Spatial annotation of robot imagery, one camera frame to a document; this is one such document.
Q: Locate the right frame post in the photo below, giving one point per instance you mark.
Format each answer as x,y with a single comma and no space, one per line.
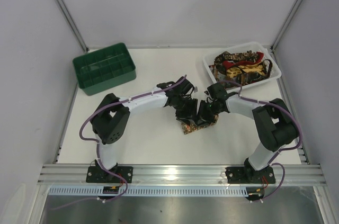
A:
291,14

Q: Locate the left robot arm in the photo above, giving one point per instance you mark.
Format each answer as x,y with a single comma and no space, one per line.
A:
112,115

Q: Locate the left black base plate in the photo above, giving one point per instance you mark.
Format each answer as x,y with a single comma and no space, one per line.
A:
96,175

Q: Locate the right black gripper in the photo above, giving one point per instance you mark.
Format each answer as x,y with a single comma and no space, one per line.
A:
205,115

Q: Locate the aluminium mounting rail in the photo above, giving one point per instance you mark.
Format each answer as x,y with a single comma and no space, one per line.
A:
180,175

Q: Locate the white slotted cable duct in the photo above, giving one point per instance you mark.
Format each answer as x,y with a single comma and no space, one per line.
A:
219,191

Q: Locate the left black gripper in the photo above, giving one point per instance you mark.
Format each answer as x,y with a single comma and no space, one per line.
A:
186,114

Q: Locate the floral patterned tie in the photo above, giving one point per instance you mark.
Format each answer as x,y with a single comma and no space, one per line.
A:
187,129

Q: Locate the green compartment tray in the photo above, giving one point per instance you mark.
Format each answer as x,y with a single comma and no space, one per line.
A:
103,69

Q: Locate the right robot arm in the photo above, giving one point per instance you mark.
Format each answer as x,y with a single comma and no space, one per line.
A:
277,129

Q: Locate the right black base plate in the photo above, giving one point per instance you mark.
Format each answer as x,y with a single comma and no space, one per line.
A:
247,175

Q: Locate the frame post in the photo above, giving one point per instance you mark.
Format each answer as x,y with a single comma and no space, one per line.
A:
291,14
72,25

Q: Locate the left frame post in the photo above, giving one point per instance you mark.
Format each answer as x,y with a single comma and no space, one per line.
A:
72,25

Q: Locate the white plastic basket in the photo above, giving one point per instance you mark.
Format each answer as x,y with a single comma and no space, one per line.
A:
253,46

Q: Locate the pile of ties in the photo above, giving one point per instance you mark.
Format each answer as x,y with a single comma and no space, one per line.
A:
243,68

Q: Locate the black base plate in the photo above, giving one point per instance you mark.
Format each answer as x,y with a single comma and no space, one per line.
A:
247,175
96,175

